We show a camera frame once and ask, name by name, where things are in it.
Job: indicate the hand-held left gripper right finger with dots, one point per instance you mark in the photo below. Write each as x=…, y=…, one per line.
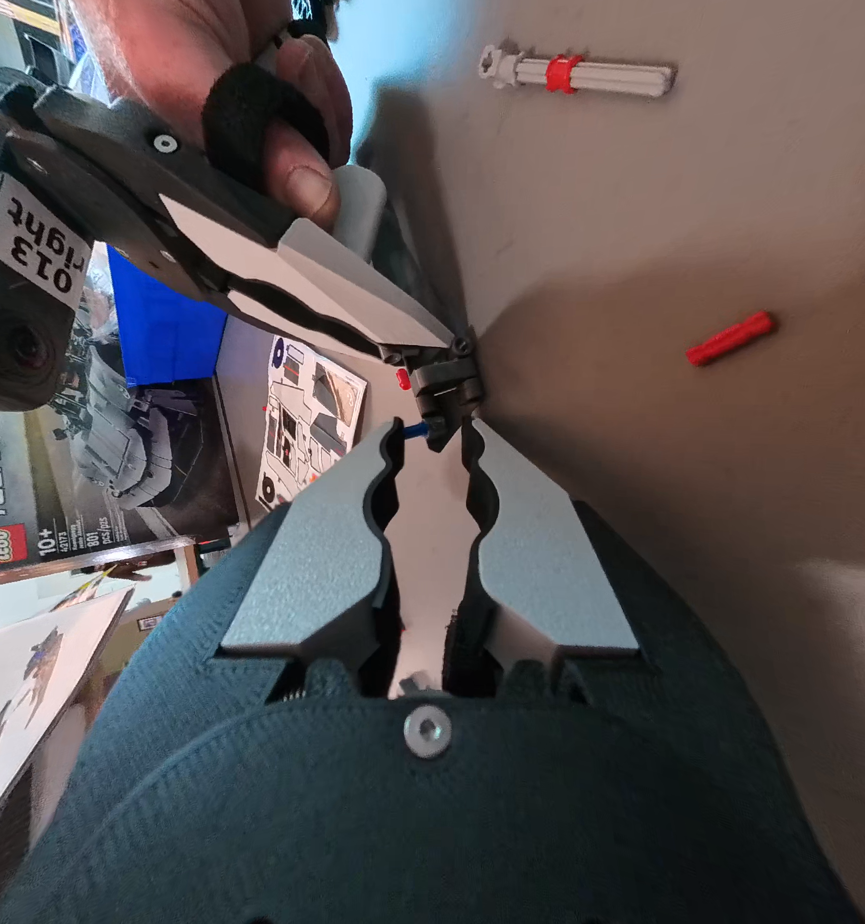
x=540, y=570

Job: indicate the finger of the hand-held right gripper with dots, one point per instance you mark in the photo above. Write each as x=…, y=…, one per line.
x=360, y=289
x=223, y=245

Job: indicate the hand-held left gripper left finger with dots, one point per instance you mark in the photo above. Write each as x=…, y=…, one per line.
x=309, y=570

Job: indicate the grey lego wing assembly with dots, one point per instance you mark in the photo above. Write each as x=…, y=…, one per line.
x=439, y=379

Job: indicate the lego sticker sheet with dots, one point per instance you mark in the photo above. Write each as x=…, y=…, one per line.
x=309, y=404

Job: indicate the dark lego set box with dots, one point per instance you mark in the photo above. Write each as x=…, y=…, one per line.
x=151, y=462

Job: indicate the long red lego axle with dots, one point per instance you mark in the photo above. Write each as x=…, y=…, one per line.
x=728, y=338

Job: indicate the grey lego axle, red bush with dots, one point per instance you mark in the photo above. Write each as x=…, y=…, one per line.
x=613, y=76

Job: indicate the person's right hand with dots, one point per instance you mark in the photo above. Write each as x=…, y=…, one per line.
x=158, y=43

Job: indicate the blue plastic bin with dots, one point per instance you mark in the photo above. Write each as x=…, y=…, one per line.
x=158, y=339

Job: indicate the open instruction booklet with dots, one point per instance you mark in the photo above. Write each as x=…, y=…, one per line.
x=35, y=671

